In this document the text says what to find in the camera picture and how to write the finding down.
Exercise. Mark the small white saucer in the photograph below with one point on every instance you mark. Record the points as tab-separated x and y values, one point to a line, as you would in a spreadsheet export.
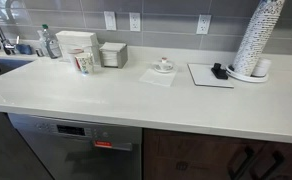
158	70

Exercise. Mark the small white espresso cup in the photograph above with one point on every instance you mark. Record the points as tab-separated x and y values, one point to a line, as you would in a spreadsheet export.
165	64

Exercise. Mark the grey napkin holder with napkins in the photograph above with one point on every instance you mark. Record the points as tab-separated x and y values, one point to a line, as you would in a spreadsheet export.
114	55

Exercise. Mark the white square tile board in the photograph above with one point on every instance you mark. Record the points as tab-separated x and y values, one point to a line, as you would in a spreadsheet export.
202	76

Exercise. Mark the patterned paper cup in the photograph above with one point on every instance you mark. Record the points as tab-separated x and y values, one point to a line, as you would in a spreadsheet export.
85	63

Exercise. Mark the small black block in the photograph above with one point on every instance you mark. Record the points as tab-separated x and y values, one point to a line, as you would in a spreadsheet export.
219	71

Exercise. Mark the dark wood base cabinet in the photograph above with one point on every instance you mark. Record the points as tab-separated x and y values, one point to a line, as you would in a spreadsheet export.
192	155

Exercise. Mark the stainless steel dishwasher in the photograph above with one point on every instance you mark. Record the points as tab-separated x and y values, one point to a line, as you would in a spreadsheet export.
79	150

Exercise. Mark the round white tray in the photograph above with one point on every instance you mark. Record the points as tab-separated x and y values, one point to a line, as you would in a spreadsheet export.
246	78

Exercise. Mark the green cap dish soap bottle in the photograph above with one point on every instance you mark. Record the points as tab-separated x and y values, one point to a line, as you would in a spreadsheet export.
53	47

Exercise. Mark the clear hand soap dispenser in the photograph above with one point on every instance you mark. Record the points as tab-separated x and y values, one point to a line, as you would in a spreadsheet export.
41	41

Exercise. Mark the tall stack of paper cups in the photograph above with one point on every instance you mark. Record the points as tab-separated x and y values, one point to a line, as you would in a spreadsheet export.
257	36

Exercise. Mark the blue sponge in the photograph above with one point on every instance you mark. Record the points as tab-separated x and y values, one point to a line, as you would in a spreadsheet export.
24	49

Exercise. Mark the white wall power outlet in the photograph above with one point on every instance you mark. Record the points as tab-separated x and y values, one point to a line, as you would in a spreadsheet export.
203	24
135	21

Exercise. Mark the white wall switch plate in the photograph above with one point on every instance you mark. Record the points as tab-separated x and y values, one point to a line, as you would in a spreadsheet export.
110	20

